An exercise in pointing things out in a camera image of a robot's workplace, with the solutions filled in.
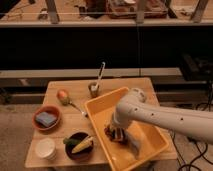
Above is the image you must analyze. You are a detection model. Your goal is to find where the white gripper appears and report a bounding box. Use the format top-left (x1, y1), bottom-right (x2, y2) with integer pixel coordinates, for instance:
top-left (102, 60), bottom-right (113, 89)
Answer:
top-left (110, 113), bottom-right (129, 129)

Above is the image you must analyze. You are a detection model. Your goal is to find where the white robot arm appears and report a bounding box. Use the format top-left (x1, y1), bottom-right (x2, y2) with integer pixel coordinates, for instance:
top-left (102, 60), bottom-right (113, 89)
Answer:
top-left (111, 88), bottom-right (213, 144)

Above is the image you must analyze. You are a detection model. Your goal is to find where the yellow plastic tray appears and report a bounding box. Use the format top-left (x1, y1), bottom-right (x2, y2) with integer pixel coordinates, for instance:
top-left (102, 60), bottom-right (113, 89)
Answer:
top-left (85, 87), bottom-right (169, 171)

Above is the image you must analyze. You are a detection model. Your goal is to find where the brown crumbs pile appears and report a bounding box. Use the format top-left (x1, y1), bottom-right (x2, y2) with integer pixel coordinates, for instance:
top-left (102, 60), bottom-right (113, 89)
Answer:
top-left (104, 126), bottom-right (115, 140)

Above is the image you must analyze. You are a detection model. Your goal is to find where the white spoon in cup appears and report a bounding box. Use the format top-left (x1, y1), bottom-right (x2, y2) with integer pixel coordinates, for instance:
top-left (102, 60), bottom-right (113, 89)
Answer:
top-left (91, 62), bottom-right (106, 90)

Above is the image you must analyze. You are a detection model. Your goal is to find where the small brown cup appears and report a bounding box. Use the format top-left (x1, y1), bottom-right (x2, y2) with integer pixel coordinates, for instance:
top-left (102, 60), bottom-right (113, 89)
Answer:
top-left (88, 82), bottom-right (99, 98)

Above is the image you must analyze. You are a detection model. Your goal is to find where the yellow corn cob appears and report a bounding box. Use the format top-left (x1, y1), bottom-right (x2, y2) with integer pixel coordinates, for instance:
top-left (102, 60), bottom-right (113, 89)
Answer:
top-left (72, 136), bottom-right (93, 154)

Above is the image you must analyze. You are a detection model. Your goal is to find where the dark brown bowl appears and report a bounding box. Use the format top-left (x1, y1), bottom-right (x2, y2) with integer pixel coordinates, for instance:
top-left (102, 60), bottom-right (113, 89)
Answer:
top-left (63, 132), bottom-right (94, 162)

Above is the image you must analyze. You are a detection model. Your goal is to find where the green cucumber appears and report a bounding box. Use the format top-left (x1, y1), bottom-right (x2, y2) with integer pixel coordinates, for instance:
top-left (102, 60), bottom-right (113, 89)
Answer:
top-left (63, 138), bottom-right (80, 145)

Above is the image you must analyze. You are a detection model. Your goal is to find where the red yellow apple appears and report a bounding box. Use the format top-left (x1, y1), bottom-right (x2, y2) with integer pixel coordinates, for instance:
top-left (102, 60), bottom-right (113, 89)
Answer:
top-left (57, 89), bottom-right (70, 105)

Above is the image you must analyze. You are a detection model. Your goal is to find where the orange bowl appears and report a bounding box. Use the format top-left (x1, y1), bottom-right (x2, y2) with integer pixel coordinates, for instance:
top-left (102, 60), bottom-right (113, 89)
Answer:
top-left (32, 105), bottom-right (61, 131)

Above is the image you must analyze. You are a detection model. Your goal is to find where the blue sponge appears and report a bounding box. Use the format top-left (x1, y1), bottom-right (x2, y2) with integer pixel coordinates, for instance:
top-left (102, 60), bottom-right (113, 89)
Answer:
top-left (36, 112), bottom-right (57, 127)

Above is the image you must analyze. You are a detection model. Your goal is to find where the white paper cup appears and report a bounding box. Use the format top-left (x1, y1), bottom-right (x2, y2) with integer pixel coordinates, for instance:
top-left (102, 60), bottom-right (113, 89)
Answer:
top-left (35, 138), bottom-right (56, 160)

